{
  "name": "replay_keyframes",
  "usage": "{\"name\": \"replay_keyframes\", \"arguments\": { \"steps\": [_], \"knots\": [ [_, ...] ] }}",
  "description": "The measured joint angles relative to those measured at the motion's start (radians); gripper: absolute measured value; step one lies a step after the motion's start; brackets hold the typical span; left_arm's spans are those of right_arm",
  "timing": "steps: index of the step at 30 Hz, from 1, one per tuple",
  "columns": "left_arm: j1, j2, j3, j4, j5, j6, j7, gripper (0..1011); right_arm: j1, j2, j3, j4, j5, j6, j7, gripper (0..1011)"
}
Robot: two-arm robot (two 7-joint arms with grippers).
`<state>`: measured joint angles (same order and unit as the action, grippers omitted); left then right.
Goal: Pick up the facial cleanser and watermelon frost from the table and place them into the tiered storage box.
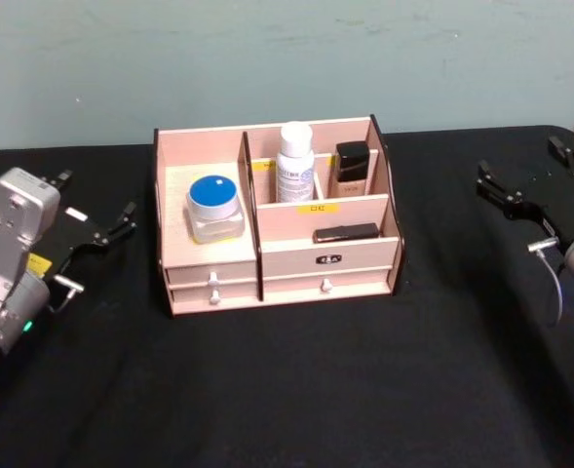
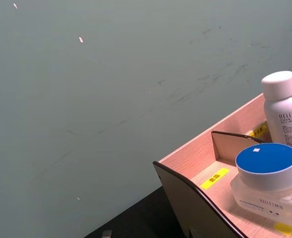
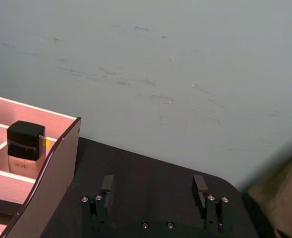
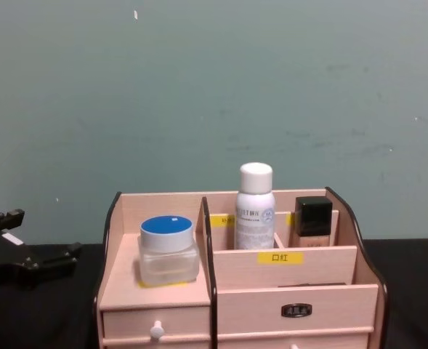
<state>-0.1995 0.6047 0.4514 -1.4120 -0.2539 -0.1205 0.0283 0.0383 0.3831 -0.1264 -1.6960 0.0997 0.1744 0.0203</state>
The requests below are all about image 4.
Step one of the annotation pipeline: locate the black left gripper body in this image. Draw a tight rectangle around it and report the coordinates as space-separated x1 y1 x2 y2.
0 222 36 292

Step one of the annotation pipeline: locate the small pink drawer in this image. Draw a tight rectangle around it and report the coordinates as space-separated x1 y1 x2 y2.
102 307 212 340

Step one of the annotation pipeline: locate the glass jar with blue lid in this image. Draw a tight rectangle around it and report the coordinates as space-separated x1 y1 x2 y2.
137 214 201 286

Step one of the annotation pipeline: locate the white round drawer knob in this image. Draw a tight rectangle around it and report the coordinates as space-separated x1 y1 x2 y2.
149 320 166 342

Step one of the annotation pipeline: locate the pink wooden desk organizer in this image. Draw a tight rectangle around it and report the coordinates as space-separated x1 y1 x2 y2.
92 186 390 349

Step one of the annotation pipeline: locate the white spray bottle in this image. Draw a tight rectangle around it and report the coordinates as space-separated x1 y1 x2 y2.
233 162 276 251

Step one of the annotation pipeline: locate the foundation bottle with black cap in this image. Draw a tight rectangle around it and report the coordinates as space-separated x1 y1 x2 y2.
288 196 334 248

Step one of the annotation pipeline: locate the wide pink drawer with plate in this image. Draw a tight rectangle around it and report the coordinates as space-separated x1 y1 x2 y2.
217 284 379 334

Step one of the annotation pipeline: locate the black table cloth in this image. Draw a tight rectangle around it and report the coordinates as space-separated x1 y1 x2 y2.
0 238 428 349

